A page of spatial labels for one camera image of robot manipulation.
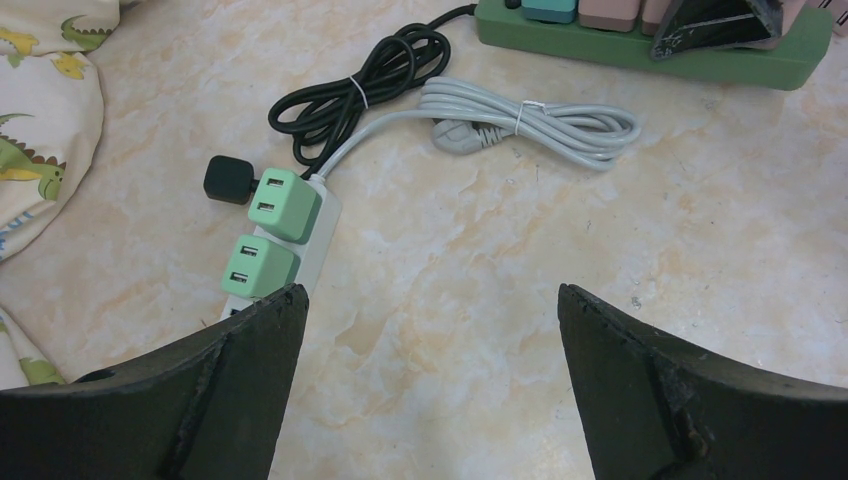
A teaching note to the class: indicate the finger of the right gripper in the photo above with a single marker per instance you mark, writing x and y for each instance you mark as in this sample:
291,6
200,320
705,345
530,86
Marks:
692,25

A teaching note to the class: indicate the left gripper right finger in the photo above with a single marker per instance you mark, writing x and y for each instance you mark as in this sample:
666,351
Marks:
655,406

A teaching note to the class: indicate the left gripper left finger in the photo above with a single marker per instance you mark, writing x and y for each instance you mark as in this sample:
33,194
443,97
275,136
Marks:
208,406

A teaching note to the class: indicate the green long power strip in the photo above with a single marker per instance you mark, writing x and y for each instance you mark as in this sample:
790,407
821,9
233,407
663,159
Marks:
787,67

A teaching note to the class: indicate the pink plug green strip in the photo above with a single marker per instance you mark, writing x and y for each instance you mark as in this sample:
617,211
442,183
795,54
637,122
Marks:
609,15
790,11
652,15

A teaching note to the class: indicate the teal plug on green strip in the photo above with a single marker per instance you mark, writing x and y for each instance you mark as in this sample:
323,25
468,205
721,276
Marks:
550,11

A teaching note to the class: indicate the lower green plug adapter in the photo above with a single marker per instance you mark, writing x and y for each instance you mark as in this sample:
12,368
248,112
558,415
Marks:
258,267

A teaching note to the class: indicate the green plug adapter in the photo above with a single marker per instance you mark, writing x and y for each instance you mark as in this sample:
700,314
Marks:
258,267
285,205

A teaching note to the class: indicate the small white green-plug strip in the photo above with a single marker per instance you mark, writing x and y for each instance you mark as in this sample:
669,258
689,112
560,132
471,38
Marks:
312,254

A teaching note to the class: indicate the upper green plug adapter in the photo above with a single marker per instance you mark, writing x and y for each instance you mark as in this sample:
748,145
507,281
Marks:
285,205

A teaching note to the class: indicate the black plug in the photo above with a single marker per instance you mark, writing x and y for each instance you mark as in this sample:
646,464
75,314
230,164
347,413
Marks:
228,179

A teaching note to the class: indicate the yellow dinosaur cloth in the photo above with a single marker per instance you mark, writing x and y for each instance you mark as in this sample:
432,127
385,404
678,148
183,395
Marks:
52,108

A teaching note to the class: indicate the grey coiled cable small strip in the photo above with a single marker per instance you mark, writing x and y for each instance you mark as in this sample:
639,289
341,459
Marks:
468,118

